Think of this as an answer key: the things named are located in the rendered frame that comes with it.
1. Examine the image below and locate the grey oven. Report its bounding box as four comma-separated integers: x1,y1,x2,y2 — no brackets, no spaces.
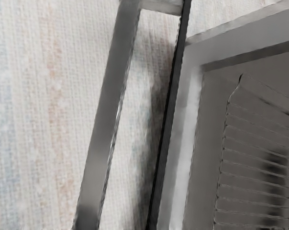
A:
156,0,289,230

